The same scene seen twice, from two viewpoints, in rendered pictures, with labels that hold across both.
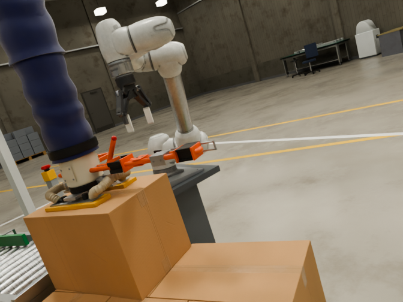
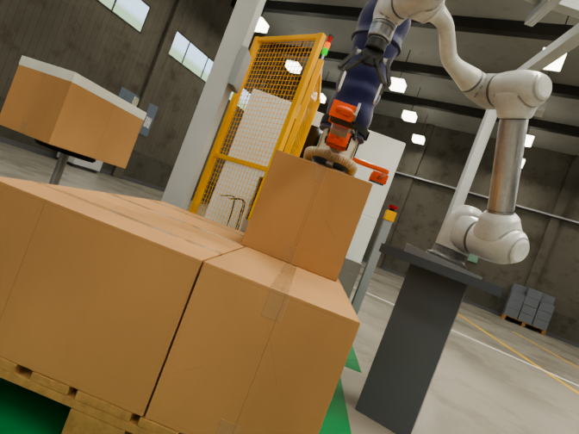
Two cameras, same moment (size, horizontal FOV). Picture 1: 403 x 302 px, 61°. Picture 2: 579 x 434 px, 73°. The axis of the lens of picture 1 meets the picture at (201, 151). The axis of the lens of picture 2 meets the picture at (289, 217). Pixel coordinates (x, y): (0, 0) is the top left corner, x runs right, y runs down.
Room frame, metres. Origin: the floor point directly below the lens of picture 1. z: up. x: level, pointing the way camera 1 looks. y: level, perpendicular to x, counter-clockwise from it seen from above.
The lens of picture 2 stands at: (0.69, -1.02, 0.72)
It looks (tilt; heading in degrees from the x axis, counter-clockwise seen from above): 0 degrees down; 63
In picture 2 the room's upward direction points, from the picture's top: 21 degrees clockwise
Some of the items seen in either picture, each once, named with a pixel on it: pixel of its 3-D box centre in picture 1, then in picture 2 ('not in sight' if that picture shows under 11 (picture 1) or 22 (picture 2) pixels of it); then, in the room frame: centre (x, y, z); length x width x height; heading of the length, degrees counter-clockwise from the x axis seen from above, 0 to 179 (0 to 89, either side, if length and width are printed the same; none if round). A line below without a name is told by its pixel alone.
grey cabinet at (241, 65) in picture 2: not in sight; (239, 70); (1.37, 1.98, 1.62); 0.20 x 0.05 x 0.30; 60
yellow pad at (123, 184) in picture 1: (104, 183); not in sight; (1.67, 0.51, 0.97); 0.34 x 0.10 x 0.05; 59
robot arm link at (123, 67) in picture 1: (121, 69); (380, 34); (1.39, 0.20, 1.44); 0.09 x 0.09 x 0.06
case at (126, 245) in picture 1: (109, 232); (310, 217); (1.59, 0.55, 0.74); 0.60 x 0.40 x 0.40; 56
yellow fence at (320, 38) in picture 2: not in sight; (242, 155); (1.66, 2.11, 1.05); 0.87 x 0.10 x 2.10; 112
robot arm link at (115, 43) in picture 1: (114, 39); (393, 4); (1.39, 0.19, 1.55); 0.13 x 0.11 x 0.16; 89
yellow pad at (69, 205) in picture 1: (75, 200); not in sight; (1.51, 0.61, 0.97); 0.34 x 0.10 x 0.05; 59
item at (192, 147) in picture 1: (188, 152); (342, 114); (1.27, 0.05, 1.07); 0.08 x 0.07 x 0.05; 59
